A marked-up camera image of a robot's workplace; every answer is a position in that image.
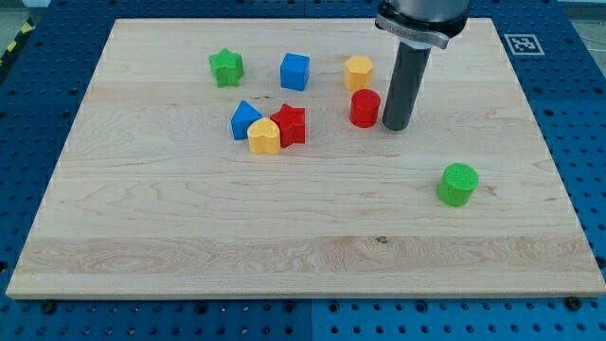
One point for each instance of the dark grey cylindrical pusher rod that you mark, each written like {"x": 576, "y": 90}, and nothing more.
{"x": 407, "y": 75}

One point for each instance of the red cylinder block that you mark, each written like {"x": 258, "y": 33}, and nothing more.
{"x": 364, "y": 108}

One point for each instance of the red star block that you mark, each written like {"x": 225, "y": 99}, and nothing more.
{"x": 291, "y": 122}

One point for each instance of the green star block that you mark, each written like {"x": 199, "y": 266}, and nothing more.
{"x": 226, "y": 68}

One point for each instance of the yellow hexagon block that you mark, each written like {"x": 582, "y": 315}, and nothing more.
{"x": 358, "y": 73}

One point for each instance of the white fiducial marker tag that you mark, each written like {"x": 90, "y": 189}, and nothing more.
{"x": 524, "y": 44}

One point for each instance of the blue cube block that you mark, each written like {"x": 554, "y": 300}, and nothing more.
{"x": 294, "y": 71}

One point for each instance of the green cylinder block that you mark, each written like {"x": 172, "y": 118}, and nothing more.
{"x": 457, "y": 184}

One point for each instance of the yellow heart block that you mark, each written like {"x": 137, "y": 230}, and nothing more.
{"x": 264, "y": 137}

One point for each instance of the blue triangular block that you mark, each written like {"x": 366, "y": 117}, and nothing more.
{"x": 244, "y": 116}

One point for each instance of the light wooden board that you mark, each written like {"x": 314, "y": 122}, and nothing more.
{"x": 153, "y": 198}

